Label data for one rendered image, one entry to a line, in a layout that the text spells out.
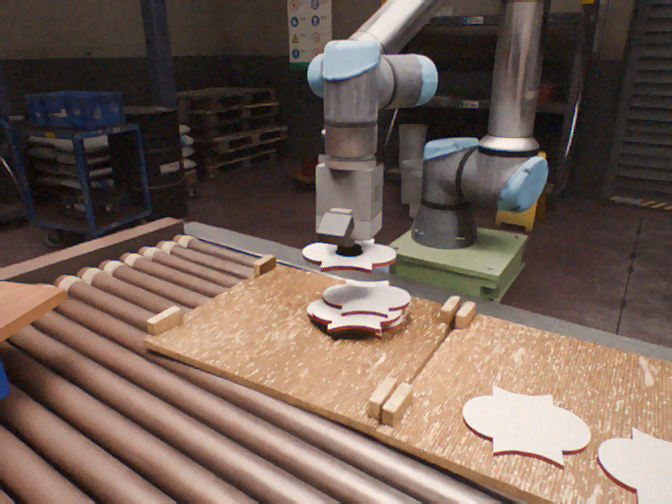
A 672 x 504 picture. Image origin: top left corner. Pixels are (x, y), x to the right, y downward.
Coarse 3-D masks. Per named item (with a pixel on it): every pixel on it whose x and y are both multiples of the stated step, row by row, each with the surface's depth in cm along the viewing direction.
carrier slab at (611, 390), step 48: (480, 336) 81; (528, 336) 82; (432, 384) 70; (480, 384) 70; (528, 384) 70; (576, 384) 70; (624, 384) 70; (384, 432) 61; (432, 432) 61; (624, 432) 61; (480, 480) 56; (528, 480) 55; (576, 480) 55
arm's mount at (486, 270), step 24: (408, 240) 119; (480, 240) 119; (504, 240) 119; (528, 240) 121; (408, 264) 111; (432, 264) 108; (456, 264) 106; (480, 264) 106; (504, 264) 106; (456, 288) 107; (480, 288) 104; (504, 288) 110
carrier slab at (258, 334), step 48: (240, 288) 98; (288, 288) 98; (192, 336) 82; (240, 336) 82; (288, 336) 81; (384, 336) 81; (432, 336) 81; (240, 384) 72; (288, 384) 70; (336, 384) 70
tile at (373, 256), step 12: (372, 240) 85; (312, 252) 80; (324, 252) 80; (372, 252) 80; (384, 252) 80; (324, 264) 75; (336, 264) 75; (348, 264) 75; (360, 264) 75; (372, 264) 76; (384, 264) 77
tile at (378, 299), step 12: (336, 288) 88; (348, 288) 88; (360, 288) 88; (372, 288) 88; (384, 288) 88; (396, 288) 88; (324, 300) 85; (336, 300) 84; (348, 300) 84; (360, 300) 84; (372, 300) 84; (384, 300) 84; (396, 300) 84; (408, 300) 84; (348, 312) 81; (360, 312) 81; (372, 312) 81; (384, 312) 80
